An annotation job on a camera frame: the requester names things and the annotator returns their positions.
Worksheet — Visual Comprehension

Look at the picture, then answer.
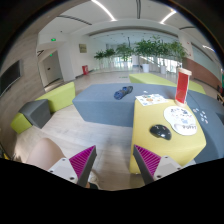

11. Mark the yellow block table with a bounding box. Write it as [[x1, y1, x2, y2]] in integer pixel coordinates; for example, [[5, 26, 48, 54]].
[[131, 99, 206, 166]]

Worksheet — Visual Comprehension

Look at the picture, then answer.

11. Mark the potted green plant right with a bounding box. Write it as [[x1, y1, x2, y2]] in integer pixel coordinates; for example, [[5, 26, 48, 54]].
[[167, 41, 187, 69]]

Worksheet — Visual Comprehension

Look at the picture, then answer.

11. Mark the dark grey cube seat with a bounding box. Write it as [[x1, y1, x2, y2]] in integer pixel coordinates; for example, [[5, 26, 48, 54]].
[[19, 99, 51, 128]]

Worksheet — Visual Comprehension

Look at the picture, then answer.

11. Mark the small green cube seat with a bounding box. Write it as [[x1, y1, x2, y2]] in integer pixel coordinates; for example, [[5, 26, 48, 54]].
[[10, 113, 32, 134]]

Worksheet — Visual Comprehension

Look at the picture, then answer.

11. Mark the green bench seat left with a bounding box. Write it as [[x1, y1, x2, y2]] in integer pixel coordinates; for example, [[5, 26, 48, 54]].
[[39, 82, 75, 113]]

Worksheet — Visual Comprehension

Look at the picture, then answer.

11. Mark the colourful printed leaflet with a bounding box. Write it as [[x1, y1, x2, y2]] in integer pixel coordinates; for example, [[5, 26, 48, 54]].
[[136, 94, 168, 106]]

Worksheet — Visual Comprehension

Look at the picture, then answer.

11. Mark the green bench seat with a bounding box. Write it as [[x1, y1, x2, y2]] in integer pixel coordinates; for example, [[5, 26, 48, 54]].
[[129, 73, 205, 94], [39, 82, 75, 113]]

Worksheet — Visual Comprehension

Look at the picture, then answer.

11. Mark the red fire extinguisher box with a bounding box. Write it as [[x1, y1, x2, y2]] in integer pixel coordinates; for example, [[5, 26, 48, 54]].
[[82, 65, 89, 75]]

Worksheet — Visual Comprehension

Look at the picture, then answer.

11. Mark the wall mounted black screen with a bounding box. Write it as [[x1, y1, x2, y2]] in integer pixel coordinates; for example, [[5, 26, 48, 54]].
[[0, 60, 21, 96]]

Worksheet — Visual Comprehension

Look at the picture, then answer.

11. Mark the potted green plant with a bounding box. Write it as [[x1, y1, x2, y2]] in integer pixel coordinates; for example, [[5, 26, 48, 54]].
[[167, 41, 187, 69], [135, 39, 155, 73], [94, 50, 105, 69]]

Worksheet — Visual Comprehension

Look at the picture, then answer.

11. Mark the potted green plant left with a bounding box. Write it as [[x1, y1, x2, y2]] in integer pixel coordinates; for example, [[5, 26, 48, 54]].
[[94, 50, 105, 69]]

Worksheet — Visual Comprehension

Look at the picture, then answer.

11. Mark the green bench seat far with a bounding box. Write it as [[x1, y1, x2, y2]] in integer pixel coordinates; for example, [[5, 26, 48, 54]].
[[129, 73, 205, 94]]

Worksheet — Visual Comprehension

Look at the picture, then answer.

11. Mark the person's bare knee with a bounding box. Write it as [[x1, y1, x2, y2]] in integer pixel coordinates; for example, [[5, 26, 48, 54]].
[[26, 138, 65, 170]]

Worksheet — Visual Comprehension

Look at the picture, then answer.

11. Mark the white printed mouse pad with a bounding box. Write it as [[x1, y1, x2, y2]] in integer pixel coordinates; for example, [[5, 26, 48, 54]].
[[164, 106, 197, 136]]

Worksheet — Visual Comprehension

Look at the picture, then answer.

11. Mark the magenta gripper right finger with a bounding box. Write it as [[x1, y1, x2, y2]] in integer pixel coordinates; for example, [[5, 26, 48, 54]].
[[132, 144, 183, 185]]

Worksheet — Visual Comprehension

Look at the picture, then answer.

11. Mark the large grey sofa block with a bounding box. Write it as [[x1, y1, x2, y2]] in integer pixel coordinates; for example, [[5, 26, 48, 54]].
[[73, 83, 224, 163]]

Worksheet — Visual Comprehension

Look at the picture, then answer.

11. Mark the potted green plant centre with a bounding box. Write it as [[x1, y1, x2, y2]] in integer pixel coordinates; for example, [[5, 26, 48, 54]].
[[135, 39, 155, 73]]

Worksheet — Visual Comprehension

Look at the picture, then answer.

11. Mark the black computer mouse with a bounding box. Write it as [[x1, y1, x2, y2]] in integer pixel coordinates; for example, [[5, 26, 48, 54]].
[[149, 124, 172, 140]]

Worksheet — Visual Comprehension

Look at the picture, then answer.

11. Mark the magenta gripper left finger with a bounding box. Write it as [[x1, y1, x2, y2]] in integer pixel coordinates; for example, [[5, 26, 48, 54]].
[[48, 144, 98, 188]]

